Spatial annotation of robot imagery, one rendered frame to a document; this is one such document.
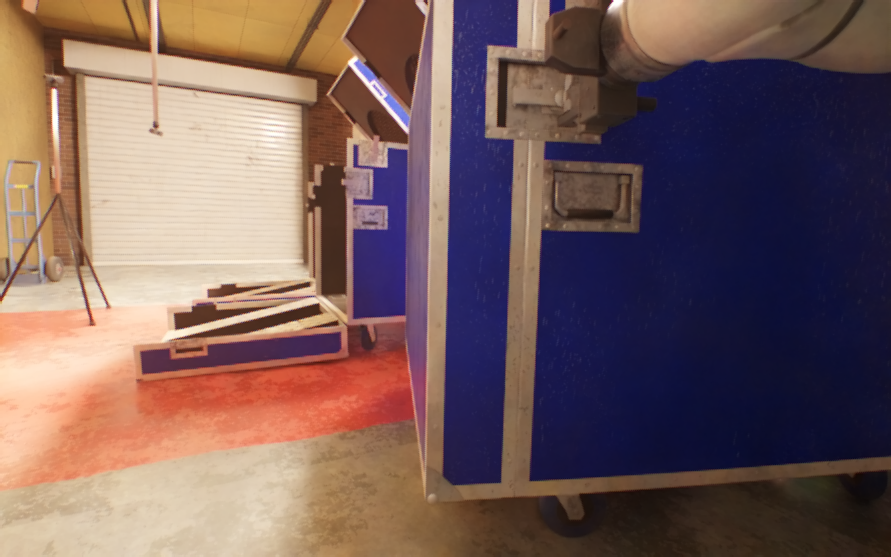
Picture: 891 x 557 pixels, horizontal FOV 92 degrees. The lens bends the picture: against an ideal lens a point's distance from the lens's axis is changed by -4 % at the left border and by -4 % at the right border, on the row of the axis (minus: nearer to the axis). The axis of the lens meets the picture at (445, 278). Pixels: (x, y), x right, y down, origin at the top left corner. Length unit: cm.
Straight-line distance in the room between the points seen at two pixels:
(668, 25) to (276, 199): 762
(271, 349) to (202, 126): 625
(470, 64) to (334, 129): 771
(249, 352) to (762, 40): 184
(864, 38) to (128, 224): 779
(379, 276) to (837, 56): 175
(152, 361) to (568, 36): 179
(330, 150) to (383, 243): 635
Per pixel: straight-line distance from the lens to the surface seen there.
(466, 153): 65
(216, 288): 383
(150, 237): 783
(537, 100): 70
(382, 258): 199
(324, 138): 828
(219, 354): 197
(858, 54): 49
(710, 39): 42
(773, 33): 42
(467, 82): 68
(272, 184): 791
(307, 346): 198
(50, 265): 577
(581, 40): 52
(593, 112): 55
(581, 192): 71
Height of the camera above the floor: 58
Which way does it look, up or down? 6 degrees down
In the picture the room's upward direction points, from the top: 1 degrees clockwise
